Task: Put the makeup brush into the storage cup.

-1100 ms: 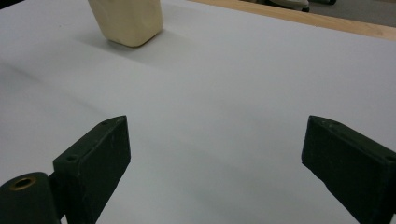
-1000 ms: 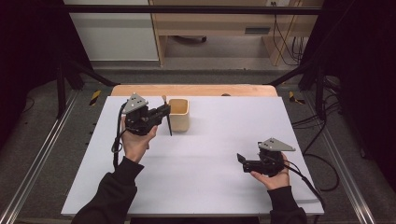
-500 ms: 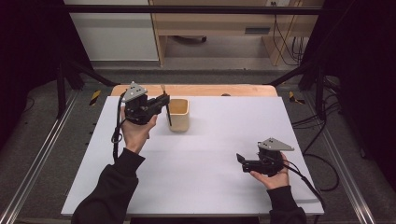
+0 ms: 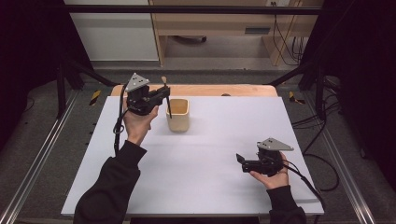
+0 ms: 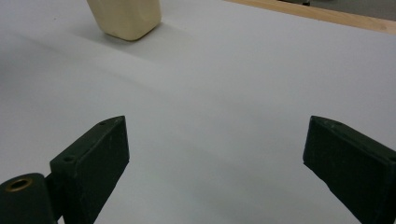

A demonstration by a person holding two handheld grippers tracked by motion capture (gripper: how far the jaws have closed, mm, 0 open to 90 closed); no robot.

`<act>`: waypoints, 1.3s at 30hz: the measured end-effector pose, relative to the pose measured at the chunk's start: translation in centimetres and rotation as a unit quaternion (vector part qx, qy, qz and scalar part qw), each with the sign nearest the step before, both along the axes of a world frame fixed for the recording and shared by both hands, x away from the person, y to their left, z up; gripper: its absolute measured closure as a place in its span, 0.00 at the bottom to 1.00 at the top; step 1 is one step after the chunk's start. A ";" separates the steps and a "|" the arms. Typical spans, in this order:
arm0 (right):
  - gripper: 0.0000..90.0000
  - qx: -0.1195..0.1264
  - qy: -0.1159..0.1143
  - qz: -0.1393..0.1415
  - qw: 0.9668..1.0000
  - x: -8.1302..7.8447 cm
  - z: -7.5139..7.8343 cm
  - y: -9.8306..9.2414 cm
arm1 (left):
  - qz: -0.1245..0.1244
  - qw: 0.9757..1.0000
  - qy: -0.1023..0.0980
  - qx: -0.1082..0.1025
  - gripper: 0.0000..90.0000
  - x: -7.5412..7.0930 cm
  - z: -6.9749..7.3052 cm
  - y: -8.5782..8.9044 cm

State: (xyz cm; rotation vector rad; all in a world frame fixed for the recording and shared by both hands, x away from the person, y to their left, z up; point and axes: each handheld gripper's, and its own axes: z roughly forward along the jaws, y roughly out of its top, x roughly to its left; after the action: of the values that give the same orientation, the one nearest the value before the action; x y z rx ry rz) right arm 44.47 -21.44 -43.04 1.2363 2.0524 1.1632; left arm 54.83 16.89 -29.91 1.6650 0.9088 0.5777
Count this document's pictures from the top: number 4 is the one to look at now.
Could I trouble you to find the hanging black desk cables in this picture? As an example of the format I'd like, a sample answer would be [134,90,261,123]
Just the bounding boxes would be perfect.
[271,1,305,67]

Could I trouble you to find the beige square cup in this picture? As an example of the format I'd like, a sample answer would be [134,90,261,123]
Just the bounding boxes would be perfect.
[165,98,191,133]

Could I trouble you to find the yellow black tape strip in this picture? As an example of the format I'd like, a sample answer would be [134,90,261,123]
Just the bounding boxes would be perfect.
[288,91,307,105]
[89,90,103,106]

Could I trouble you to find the person's right hand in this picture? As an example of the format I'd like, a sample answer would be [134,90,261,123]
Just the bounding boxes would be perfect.
[249,152,290,190]

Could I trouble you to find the black floor cable loop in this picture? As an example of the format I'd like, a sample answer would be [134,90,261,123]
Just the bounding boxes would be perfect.
[303,153,340,192]

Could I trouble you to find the grey desk label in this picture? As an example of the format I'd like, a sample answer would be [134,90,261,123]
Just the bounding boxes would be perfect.
[244,27,272,35]

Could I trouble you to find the black metal frame leg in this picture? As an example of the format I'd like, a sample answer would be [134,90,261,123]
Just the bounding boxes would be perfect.
[55,57,121,119]
[267,59,328,121]

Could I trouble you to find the person's left hand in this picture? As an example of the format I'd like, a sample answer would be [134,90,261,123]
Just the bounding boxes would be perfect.
[123,96,160,147]

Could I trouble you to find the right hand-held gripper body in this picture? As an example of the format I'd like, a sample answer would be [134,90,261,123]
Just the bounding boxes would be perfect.
[242,137,294,177]

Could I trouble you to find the light wooden desk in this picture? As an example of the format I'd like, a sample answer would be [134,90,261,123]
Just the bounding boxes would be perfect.
[148,0,325,67]

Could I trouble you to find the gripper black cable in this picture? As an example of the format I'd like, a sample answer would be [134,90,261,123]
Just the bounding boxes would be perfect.
[112,83,129,157]
[281,160,327,214]

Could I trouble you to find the wooden table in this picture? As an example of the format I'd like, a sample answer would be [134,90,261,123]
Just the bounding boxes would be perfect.
[110,84,278,97]

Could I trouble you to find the bundle of black floor cables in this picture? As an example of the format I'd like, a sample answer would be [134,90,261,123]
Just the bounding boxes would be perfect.
[291,75,343,129]

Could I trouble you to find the black curtain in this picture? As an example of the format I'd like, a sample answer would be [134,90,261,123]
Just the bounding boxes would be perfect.
[298,0,396,189]
[0,0,92,152]

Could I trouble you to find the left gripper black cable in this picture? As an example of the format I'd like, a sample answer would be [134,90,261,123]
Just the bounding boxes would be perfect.
[112,83,129,157]

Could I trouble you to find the aluminium floor rail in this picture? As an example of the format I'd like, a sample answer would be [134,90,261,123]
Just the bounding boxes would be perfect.
[302,92,378,224]
[0,90,79,224]

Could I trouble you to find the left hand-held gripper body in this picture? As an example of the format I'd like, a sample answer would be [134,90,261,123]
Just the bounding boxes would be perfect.
[125,73,163,116]

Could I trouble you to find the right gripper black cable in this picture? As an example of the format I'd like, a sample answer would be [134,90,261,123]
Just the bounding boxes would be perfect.
[281,160,327,214]

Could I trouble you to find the white table board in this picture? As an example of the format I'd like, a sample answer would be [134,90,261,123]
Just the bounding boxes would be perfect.
[61,95,325,217]

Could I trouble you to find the white cabinet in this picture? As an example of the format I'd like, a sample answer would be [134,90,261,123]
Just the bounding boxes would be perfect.
[63,0,160,62]

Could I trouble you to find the black horizontal frame bar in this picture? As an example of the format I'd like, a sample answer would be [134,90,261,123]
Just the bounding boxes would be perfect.
[62,4,323,16]

